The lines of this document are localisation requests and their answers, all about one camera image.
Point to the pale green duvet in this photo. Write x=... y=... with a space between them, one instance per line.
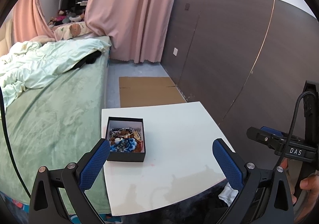
x=31 y=65

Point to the right hand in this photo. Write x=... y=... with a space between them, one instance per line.
x=309 y=184

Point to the patterned pillow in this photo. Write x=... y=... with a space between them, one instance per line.
x=71 y=30

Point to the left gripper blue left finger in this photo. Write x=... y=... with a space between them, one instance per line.
x=91 y=163

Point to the green bed mattress cover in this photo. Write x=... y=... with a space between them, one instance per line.
x=52 y=126

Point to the pink curtain at left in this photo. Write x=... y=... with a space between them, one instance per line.
x=28 y=21

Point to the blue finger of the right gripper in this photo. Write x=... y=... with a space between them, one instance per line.
x=271 y=130

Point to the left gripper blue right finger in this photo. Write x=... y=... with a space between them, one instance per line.
x=230 y=164

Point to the dark wall switch plate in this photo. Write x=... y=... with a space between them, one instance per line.
x=187 y=6

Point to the stuffed toys pile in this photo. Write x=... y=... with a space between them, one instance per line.
x=65 y=17

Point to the black garment on bed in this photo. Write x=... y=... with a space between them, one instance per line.
x=89 y=59

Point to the white wall socket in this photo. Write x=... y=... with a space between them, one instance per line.
x=175 y=51

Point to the flat brown cardboard sheet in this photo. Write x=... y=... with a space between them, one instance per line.
x=148 y=91

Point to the pink curtain near wall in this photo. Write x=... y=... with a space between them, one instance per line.
x=137 y=28

